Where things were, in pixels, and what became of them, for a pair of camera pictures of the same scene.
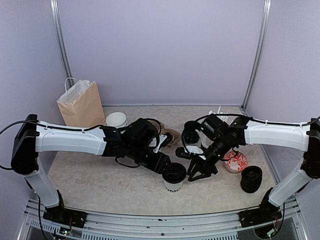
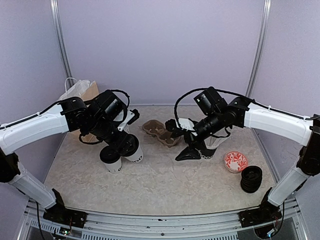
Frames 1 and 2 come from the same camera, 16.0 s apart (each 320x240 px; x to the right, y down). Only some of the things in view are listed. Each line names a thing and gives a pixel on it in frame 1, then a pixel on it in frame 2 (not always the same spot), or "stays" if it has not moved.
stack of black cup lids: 251,178 stays
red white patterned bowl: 235,164 stays
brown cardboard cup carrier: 175,135 stays
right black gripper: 203,165 to 193,140
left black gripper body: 156,166 to 122,143
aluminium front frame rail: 111,226 stays
